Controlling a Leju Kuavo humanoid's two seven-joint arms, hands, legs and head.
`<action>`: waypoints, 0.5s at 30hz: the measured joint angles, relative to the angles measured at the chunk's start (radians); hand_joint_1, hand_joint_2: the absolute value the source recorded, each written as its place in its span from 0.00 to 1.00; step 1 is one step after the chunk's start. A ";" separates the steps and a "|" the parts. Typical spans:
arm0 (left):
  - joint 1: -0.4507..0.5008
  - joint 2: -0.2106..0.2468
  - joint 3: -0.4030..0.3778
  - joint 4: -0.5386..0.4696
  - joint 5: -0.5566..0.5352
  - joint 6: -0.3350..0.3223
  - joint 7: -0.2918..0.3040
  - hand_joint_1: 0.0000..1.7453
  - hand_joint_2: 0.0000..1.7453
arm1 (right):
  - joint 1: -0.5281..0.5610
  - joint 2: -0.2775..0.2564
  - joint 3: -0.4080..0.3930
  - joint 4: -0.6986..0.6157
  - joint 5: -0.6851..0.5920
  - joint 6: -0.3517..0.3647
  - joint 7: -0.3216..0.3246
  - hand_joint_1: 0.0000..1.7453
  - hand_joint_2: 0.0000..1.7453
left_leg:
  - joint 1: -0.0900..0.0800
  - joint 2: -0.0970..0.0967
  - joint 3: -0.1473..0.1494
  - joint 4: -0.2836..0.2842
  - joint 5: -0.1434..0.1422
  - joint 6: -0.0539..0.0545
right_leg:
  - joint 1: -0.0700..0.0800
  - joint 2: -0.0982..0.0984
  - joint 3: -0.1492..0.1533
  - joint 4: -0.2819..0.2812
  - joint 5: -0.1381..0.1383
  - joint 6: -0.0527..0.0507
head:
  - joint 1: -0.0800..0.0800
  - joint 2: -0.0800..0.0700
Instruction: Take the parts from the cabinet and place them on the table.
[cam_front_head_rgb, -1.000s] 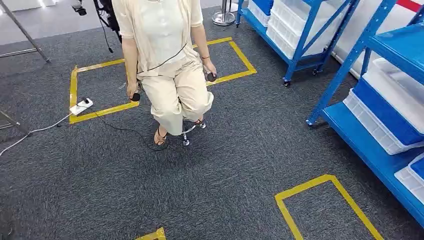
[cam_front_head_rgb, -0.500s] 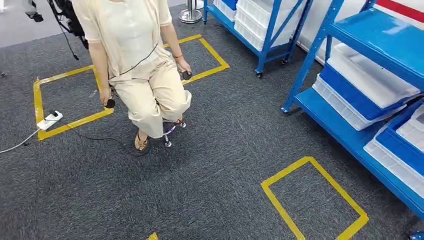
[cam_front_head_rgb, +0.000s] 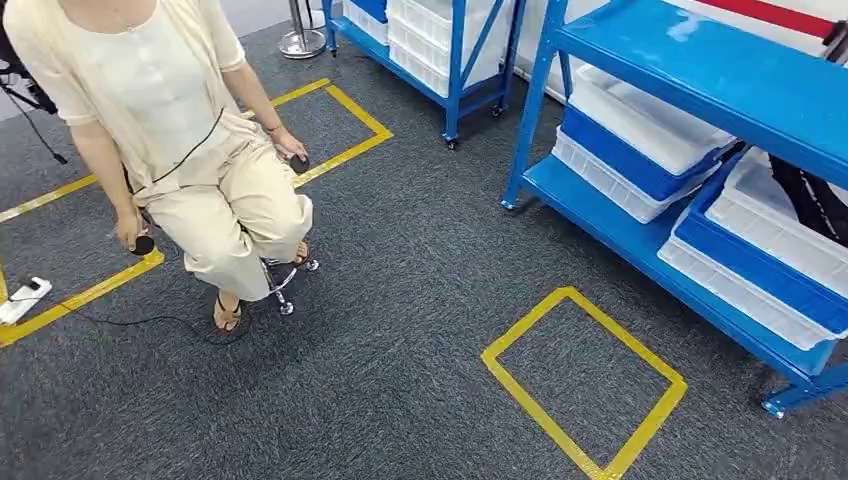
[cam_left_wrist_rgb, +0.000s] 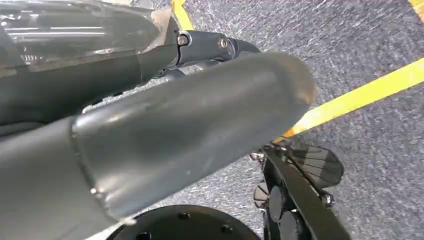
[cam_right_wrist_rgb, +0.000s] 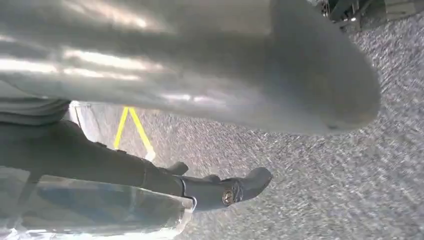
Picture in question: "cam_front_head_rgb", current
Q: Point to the person's right hand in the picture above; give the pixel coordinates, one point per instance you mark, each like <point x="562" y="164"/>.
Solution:
<point x="129" y="228"/>

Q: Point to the person's left hand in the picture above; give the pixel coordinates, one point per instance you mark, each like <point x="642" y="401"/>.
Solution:
<point x="288" y="142"/>

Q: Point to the black round controller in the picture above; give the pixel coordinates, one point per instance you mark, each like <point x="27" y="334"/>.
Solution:
<point x="300" y="165"/>
<point x="144" y="246"/>

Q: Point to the large yellow floor tape square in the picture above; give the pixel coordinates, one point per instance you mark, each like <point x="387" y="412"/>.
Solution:
<point x="381" y="136"/>

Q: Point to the chrome stanchion base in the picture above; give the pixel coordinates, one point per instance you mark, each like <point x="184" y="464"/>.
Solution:
<point x="301" y="43"/>

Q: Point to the white power strip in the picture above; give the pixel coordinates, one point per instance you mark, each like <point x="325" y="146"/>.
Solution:
<point x="23" y="301"/>

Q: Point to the person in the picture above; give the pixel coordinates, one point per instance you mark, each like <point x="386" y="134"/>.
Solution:
<point x="166" y="86"/>

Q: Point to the black tripod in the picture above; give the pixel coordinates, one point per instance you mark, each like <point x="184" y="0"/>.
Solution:
<point x="43" y="102"/>

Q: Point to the chrome stool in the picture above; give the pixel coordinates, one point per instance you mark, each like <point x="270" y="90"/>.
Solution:
<point x="285" y="308"/>

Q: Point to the blue steel shelf rack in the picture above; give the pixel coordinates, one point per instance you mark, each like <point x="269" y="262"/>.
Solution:
<point x="696" y="73"/>
<point x="454" y="99"/>

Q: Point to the small yellow floor tape square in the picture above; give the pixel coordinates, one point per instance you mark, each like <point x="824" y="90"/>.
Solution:
<point x="566" y="297"/>

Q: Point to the red stripe tape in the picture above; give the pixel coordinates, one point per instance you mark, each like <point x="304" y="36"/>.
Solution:
<point x="768" y="13"/>

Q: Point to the black stanchion post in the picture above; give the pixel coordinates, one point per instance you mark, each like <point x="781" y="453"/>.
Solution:
<point x="838" y="43"/>

